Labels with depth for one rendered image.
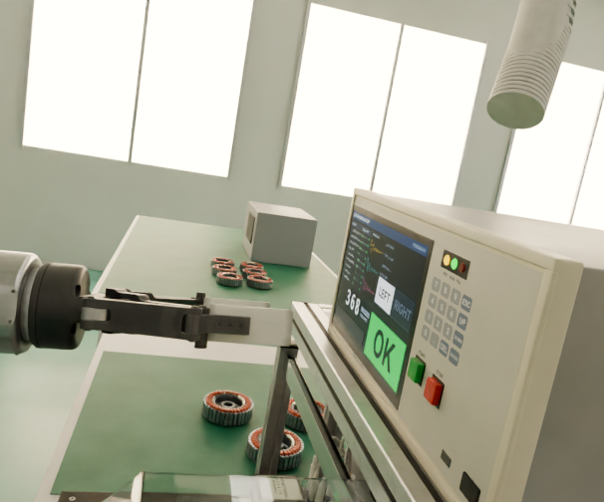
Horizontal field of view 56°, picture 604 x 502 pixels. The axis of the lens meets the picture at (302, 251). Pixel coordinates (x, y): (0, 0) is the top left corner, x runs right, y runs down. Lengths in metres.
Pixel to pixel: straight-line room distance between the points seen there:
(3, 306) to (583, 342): 0.43
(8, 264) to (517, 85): 1.45
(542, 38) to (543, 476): 1.52
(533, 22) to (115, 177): 3.99
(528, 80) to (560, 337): 1.38
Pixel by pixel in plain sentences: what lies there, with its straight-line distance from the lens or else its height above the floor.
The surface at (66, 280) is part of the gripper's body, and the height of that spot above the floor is 1.22.
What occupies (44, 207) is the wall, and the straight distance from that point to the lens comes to 5.32.
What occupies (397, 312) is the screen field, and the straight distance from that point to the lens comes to 0.58.
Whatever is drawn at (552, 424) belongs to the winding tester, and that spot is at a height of 1.21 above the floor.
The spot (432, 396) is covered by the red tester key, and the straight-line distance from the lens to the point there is 0.49.
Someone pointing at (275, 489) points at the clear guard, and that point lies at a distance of 0.54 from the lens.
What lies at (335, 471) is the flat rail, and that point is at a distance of 0.63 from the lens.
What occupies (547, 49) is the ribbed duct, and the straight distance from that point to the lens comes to 1.82.
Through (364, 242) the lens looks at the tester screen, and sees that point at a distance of 0.70.
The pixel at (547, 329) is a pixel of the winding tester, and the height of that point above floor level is 1.27.
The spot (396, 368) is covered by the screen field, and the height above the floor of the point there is 1.16.
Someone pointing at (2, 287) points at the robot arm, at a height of 1.21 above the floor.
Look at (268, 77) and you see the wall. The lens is 5.20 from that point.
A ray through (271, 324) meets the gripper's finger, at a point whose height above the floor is 1.21.
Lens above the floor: 1.36
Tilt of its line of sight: 10 degrees down
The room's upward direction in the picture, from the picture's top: 10 degrees clockwise
